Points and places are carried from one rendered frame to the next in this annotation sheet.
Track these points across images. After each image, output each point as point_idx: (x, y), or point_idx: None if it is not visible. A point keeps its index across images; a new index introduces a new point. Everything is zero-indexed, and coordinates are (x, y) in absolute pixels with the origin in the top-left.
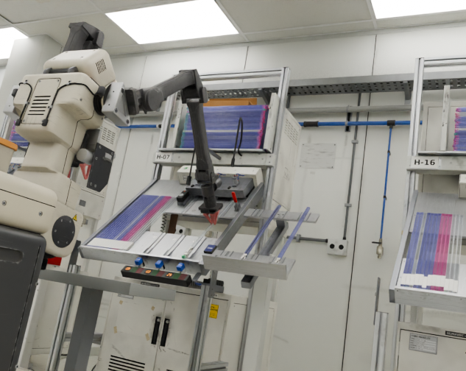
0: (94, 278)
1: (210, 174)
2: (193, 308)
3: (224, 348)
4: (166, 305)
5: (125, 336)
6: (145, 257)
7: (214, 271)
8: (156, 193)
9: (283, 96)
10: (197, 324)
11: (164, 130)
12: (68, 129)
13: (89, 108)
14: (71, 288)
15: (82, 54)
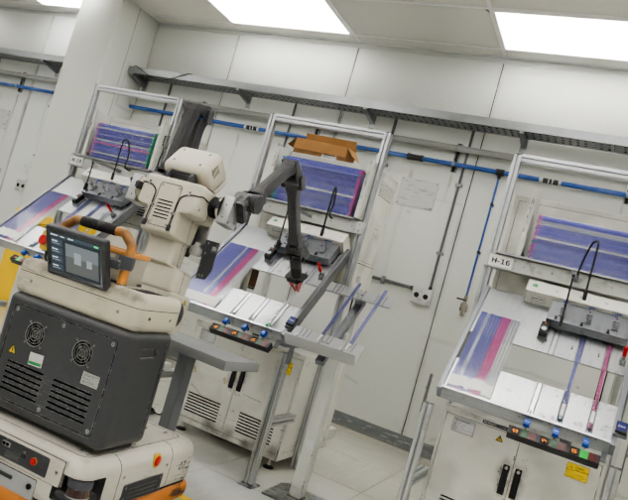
0: (194, 349)
1: (299, 250)
2: (269, 361)
3: (294, 402)
4: (244, 354)
5: (203, 376)
6: (232, 317)
7: None
8: (244, 242)
9: (381, 164)
10: (273, 385)
11: (257, 173)
12: (185, 230)
13: (204, 214)
14: None
15: (200, 159)
